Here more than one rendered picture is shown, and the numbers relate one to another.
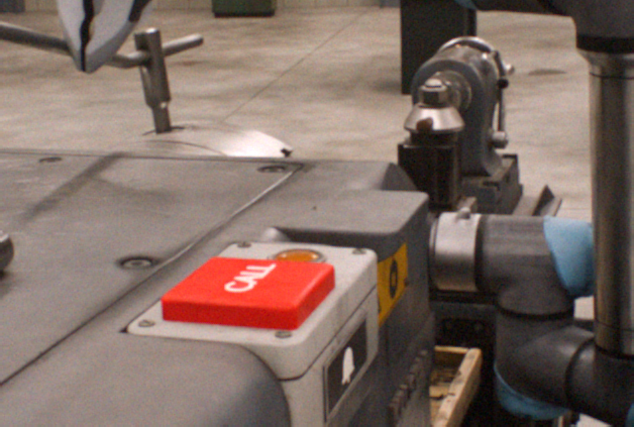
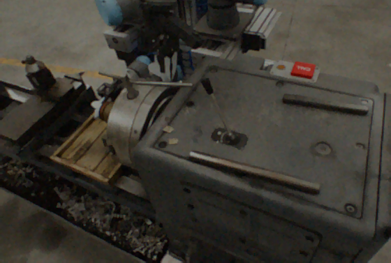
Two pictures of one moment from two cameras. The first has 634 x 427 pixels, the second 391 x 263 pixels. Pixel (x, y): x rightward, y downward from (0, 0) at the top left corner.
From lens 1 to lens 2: 1.07 m
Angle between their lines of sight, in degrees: 70
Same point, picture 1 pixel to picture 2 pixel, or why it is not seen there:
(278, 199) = (239, 69)
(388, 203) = (246, 58)
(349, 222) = (257, 62)
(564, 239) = (146, 61)
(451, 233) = (132, 75)
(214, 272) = (300, 71)
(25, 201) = (232, 102)
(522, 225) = (138, 64)
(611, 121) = not seen: hidden behind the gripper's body
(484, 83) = not seen: outside the picture
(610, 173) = not seen: hidden behind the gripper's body
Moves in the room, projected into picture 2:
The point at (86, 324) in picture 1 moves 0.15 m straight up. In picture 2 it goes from (312, 86) to (324, 39)
